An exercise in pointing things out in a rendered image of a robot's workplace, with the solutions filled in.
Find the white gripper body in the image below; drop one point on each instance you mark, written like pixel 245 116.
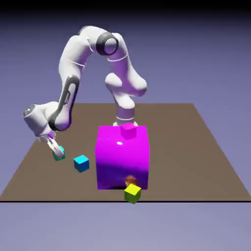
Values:
pixel 53 145

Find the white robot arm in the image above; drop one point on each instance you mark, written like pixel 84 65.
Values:
pixel 74 58

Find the small green cube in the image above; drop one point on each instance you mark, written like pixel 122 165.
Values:
pixel 58 156

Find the small cyan cube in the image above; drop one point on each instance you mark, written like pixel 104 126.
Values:
pixel 81 163

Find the small magenta cube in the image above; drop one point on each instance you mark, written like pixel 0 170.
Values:
pixel 128 131

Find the small yellow cube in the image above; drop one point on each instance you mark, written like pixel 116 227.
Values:
pixel 132 193

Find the large magenta box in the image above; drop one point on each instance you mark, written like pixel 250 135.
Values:
pixel 121 156

